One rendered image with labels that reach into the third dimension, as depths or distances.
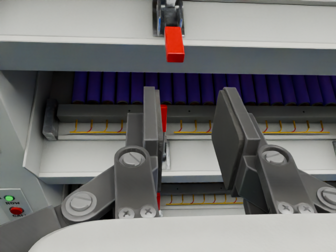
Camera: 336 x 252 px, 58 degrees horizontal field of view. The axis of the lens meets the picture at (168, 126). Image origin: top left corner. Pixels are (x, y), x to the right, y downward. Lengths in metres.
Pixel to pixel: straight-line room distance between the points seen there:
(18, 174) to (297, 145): 0.38
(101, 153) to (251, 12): 0.25
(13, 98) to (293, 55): 0.29
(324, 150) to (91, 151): 0.33
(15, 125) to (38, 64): 0.09
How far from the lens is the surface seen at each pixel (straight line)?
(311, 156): 0.48
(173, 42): 0.22
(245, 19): 0.30
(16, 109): 0.37
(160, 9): 0.26
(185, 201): 0.59
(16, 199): 0.48
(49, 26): 0.29
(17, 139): 0.38
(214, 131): 0.15
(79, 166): 0.42
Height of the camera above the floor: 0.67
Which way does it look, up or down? 46 degrees down
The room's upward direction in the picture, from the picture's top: 5 degrees clockwise
